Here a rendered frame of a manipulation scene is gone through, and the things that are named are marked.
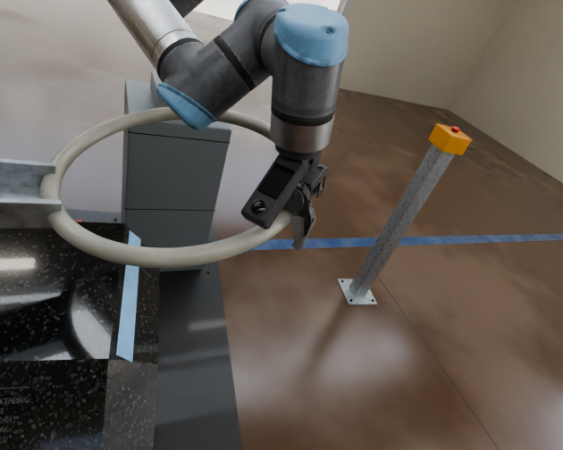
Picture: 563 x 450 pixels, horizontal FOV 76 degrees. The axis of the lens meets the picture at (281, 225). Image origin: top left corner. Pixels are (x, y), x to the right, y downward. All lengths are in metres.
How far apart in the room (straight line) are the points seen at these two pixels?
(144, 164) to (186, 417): 1.00
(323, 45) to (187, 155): 1.18
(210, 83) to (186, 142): 1.00
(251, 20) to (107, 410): 0.65
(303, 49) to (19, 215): 0.48
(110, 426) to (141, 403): 0.07
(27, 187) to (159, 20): 0.36
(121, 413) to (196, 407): 0.88
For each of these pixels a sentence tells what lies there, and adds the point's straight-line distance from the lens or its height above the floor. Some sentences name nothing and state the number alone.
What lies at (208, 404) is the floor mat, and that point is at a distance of 1.62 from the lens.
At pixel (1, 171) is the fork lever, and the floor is 1.06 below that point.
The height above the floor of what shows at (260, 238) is 1.11.
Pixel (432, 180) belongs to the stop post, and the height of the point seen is 0.85.
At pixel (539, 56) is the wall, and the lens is 7.51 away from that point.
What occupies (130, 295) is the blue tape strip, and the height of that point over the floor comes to 0.85.
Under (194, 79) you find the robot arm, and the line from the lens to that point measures 0.57.
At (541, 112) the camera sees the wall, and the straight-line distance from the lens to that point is 7.23.
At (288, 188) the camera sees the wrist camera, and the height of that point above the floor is 1.21.
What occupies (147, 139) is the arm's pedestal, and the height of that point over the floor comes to 0.77.
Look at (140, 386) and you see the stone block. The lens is 0.77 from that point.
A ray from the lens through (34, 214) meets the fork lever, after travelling 0.67.
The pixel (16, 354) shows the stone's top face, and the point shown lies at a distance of 0.73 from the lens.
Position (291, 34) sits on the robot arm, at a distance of 0.46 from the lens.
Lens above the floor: 1.47
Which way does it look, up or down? 35 degrees down
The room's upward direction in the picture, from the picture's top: 20 degrees clockwise
